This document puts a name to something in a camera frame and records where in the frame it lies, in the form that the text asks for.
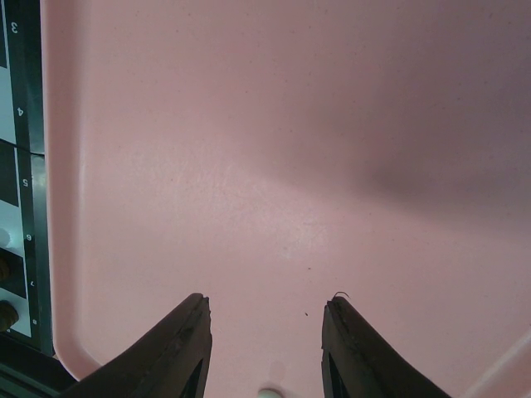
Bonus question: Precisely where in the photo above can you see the pink plastic tray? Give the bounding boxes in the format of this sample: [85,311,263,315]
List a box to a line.
[41,1,530,397]

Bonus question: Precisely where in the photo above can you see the brown chess piece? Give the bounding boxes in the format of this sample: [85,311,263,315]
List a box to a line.
[0,301,19,332]
[0,258,12,282]

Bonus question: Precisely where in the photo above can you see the white pawn chess piece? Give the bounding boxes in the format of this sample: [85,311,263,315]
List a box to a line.
[257,388,283,398]

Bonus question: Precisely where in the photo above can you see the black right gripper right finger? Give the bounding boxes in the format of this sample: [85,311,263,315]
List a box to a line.
[321,296,448,397]

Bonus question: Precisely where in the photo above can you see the black and white chessboard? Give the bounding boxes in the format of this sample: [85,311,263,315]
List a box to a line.
[0,0,76,398]

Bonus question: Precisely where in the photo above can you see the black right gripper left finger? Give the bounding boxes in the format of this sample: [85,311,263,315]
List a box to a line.
[61,293,212,397]

